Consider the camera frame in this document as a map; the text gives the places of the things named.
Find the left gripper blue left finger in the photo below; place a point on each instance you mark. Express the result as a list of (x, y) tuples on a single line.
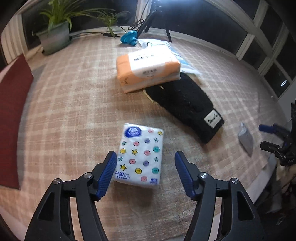
[(103, 173)]

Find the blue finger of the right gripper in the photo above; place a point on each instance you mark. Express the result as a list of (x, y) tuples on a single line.
[(274, 129), (277, 150)]

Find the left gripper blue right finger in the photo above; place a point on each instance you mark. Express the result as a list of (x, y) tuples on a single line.
[(188, 173)]

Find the small grey pouch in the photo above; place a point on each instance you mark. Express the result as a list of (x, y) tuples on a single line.
[(246, 139)]

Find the white Vinda tissue pack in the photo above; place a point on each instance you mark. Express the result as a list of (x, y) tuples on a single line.
[(139, 158)]

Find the black knit hat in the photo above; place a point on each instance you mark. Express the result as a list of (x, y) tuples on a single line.
[(187, 102)]

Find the orange tissue pack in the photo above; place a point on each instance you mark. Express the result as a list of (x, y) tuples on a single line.
[(147, 67)]

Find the face mask package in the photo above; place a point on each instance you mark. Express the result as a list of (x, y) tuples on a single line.
[(185, 66)]

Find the blue silicone funnel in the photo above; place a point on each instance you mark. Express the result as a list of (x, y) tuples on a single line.
[(129, 38)]

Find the dark red storage box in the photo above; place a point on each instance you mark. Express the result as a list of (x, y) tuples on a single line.
[(16, 80)]

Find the green potted plant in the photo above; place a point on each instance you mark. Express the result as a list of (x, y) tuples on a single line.
[(56, 35)]

